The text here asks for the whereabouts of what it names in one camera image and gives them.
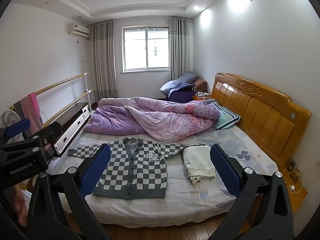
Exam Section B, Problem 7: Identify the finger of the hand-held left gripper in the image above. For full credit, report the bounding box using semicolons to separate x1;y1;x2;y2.
24;124;62;147
0;119;31;145

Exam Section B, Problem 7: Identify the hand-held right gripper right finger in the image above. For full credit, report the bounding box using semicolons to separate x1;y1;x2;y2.
210;144;294;240

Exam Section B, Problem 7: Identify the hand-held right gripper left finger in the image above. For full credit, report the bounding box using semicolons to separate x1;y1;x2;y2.
26;144;112;240

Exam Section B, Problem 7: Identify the white garment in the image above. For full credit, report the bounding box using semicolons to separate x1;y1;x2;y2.
182;145;216;185

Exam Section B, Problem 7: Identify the grey white checkered cardigan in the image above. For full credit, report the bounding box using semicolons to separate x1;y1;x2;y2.
68;137;205;200

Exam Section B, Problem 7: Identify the wooden clothes drying rack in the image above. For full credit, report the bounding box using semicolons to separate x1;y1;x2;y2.
10;72;95;130

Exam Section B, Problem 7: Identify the person's left hand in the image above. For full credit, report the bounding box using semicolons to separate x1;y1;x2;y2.
12;184;28;227

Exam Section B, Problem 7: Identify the white standing fan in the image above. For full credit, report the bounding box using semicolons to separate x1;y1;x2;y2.
0;111;25;144

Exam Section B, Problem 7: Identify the pink grey striped towel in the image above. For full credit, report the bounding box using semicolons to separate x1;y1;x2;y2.
14;92;43;135

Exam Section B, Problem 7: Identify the dark white tv cabinet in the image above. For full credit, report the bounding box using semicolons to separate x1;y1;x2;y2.
54;102;90;155

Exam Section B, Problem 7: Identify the white striped cloth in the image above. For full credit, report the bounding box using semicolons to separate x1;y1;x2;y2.
21;190;33;205

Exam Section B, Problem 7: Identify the blue striped pillow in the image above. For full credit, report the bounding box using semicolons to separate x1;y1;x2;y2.
213;101;241;130

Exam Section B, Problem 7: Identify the bed with floral sheet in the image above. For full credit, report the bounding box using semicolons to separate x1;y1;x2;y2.
49;126;279;228

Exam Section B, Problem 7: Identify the wooden headboard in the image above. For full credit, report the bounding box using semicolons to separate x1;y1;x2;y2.
211;72;312;164

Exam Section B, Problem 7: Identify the purple floral quilt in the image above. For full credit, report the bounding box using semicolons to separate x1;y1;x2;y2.
83;96;221;144

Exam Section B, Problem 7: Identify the wooden nightstand with charger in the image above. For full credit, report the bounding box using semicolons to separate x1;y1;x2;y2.
281;159;308;213

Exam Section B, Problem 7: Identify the wooden nightstand with tissue box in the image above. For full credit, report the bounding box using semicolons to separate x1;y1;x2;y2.
192;92;213;102

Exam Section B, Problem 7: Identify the grey striped curtain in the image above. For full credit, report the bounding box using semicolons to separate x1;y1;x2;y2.
90;20;117;100
170;17;193;80

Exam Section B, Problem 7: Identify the brown armchair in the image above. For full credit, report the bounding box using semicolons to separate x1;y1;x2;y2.
194;78;208;93

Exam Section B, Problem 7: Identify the blue cloth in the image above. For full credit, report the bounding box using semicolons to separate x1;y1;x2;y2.
169;82;195;93

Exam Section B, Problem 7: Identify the grey blue pillow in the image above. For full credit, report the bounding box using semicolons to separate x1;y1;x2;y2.
175;71;200;84
159;81;179;96

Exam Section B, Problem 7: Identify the white air conditioner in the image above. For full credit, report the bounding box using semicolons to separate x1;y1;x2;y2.
68;23;90;40

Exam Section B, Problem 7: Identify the window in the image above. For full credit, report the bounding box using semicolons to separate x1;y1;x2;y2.
122;26;171;72

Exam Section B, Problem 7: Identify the air conditioner cable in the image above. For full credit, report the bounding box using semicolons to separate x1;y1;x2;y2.
77;39;88;62

